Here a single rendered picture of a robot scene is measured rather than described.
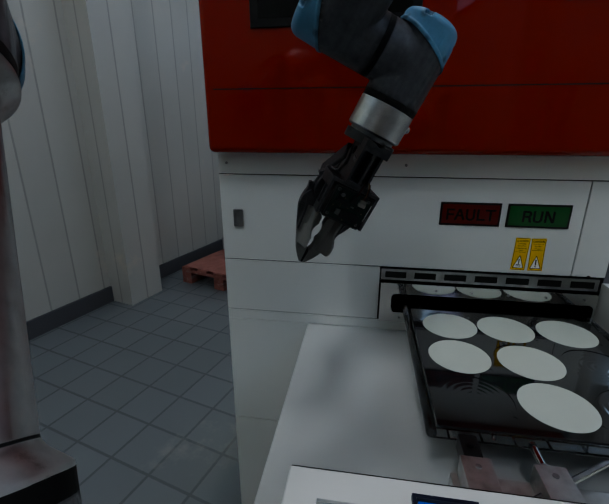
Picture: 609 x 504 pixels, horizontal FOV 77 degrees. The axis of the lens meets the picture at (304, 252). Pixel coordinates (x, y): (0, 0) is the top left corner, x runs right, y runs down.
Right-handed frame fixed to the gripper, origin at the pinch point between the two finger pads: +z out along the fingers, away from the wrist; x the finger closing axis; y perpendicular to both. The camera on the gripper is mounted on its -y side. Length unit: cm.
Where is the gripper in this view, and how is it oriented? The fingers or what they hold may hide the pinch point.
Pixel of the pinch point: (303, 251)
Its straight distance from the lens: 60.7
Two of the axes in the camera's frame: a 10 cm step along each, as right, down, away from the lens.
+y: 1.0, 4.3, -9.0
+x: 8.9, 3.7, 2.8
